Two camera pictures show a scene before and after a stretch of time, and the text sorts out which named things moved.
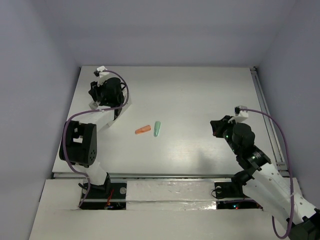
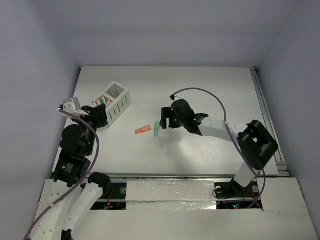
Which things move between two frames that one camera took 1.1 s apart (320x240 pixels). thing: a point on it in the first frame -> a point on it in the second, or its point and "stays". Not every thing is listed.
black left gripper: (94, 90) -> (99, 114)
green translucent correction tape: (157, 127) stays
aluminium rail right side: (260, 90) stays
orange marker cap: (142, 129) stays
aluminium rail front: (143, 176) stays
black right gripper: (218, 125) -> (168, 112)
